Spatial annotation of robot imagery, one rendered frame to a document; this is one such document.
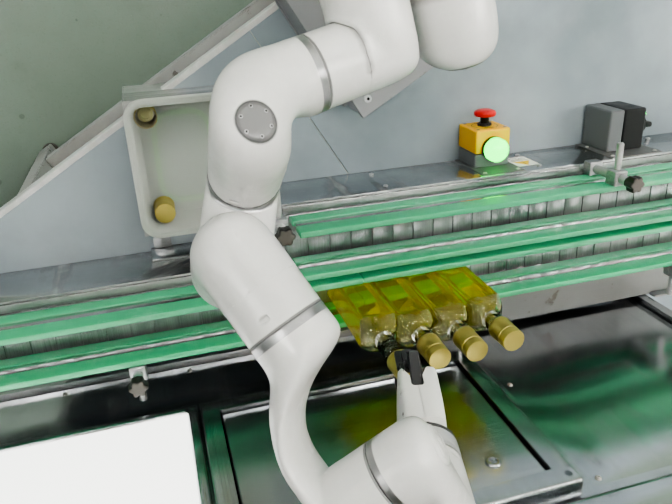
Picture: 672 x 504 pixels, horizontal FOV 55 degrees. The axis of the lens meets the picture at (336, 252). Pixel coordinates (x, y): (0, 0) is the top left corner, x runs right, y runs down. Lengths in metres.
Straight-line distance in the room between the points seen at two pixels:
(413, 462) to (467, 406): 0.46
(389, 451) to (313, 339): 0.12
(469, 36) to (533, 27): 0.56
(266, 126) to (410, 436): 0.31
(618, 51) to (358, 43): 0.82
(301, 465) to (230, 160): 0.30
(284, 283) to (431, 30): 0.35
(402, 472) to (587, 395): 0.62
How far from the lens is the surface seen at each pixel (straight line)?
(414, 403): 0.76
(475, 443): 0.99
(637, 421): 1.15
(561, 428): 1.10
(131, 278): 1.10
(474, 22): 0.78
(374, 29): 0.72
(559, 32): 1.36
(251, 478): 0.95
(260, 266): 0.60
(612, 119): 1.36
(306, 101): 0.69
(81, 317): 1.05
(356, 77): 0.71
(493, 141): 1.22
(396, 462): 0.61
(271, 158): 0.64
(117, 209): 1.18
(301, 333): 0.60
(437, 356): 0.93
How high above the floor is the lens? 1.87
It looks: 62 degrees down
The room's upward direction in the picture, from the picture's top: 143 degrees clockwise
